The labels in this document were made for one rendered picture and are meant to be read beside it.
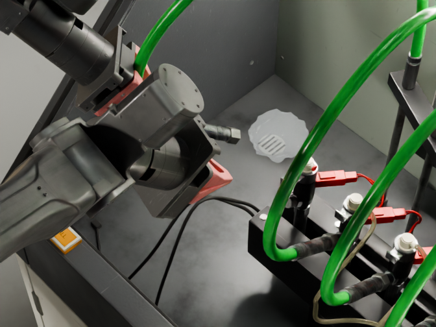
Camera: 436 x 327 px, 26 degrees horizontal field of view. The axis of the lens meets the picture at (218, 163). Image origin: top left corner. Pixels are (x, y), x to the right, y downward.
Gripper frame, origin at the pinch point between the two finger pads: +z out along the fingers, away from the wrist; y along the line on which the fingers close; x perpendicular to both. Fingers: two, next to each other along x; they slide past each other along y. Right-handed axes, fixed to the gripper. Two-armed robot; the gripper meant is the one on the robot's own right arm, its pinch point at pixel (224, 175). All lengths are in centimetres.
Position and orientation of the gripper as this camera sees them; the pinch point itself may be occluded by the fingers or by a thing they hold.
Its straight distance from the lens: 103.7
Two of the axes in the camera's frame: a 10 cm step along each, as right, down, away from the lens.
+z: 6.2, 1.5, 7.7
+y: 6.2, -7.0, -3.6
